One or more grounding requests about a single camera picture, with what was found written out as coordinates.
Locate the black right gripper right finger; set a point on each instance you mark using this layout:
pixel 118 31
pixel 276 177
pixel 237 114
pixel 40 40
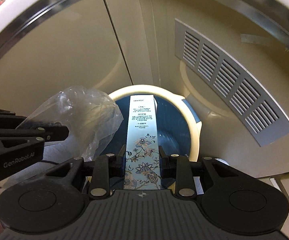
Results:
pixel 181 169

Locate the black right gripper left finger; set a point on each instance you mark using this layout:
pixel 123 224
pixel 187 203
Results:
pixel 101 170

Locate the floral blue paper carton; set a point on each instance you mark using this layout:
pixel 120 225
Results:
pixel 142 160

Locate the clear plastic bag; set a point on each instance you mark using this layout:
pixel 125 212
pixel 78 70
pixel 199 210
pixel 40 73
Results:
pixel 90 115

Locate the white round trash bin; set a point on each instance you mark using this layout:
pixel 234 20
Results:
pixel 178 126

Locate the grey cabinet vent grille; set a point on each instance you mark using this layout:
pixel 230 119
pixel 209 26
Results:
pixel 252 104

